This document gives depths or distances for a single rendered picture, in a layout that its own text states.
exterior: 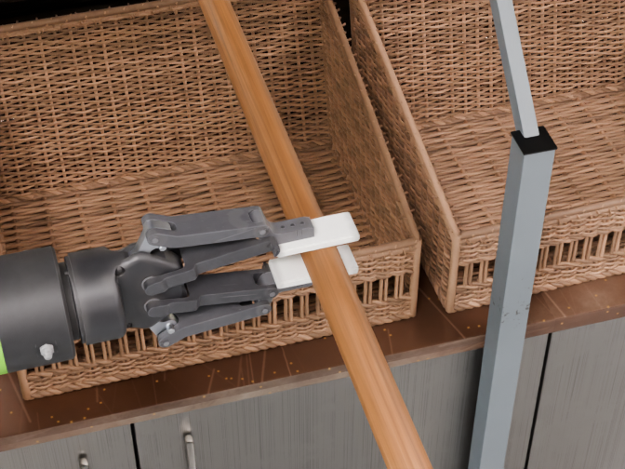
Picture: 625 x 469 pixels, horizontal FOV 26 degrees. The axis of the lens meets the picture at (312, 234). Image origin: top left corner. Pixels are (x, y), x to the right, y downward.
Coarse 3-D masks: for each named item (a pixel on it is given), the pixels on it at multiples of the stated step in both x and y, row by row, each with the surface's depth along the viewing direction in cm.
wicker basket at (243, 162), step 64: (192, 0) 199; (256, 0) 202; (320, 0) 205; (0, 64) 196; (64, 64) 198; (128, 64) 201; (192, 64) 204; (320, 64) 210; (0, 128) 201; (64, 128) 203; (192, 128) 209; (0, 192) 205; (64, 192) 207; (128, 192) 208; (192, 192) 208; (256, 192) 208; (320, 192) 208; (384, 192) 191; (64, 256) 198; (256, 256) 198; (384, 256) 179; (256, 320) 188; (320, 320) 185; (384, 320) 188; (64, 384) 179
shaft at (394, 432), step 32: (224, 0) 136; (224, 32) 132; (224, 64) 130; (256, 64) 129; (256, 96) 124; (256, 128) 122; (288, 160) 118; (288, 192) 115; (320, 256) 109; (320, 288) 108; (352, 288) 107; (352, 320) 104; (352, 352) 102; (384, 384) 100; (384, 416) 98; (384, 448) 97; (416, 448) 96
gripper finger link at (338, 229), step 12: (336, 216) 112; (348, 216) 112; (324, 228) 111; (336, 228) 111; (348, 228) 111; (300, 240) 110; (312, 240) 110; (324, 240) 110; (336, 240) 110; (348, 240) 110; (288, 252) 109; (300, 252) 109
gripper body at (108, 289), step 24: (72, 264) 105; (96, 264) 105; (120, 264) 106; (144, 264) 106; (168, 264) 107; (72, 288) 104; (96, 288) 105; (120, 288) 107; (168, 288) 108; (96, 312) 105; (120, 312) 105; (144, 312) 109; (96, 336) 106; (120, 336) 107
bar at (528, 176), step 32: (512, 32) 161; (512, 64) 161; (512, 96) 161; (544, 128) 161; (512, 160) 163; (544, 160) 160; (512, 192) 165; (544, 192) 164; (512, 224) 167; (512, 256) 170; (512, 288) 175; (512, 320) 179; (512, 352) 184; (480, 384) 193; (512, 384) 189; (480, 416) 196; (480, 448) 199
